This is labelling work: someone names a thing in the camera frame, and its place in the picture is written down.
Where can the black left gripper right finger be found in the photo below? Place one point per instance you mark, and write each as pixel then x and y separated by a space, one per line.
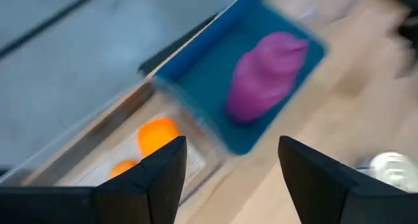
pixel 326 191

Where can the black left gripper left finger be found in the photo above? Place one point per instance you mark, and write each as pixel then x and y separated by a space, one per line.
pixel 147 191

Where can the oblong orange toy fruit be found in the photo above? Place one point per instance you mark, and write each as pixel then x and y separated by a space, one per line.
pixel 122 168

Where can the round yellow-orange toy fruit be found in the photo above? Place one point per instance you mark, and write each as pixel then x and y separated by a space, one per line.
pixel 156 136

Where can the pull-tab tin can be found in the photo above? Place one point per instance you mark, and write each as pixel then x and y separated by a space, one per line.
pixel 392 170

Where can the purple squat water bottle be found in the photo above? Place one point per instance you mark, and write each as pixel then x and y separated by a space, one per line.
pixel 264 77

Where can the clear plastic container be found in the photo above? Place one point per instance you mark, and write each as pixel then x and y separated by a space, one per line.
pixel 196 162

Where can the teal plastic bin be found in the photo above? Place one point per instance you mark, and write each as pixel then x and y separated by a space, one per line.
pixel 209 87

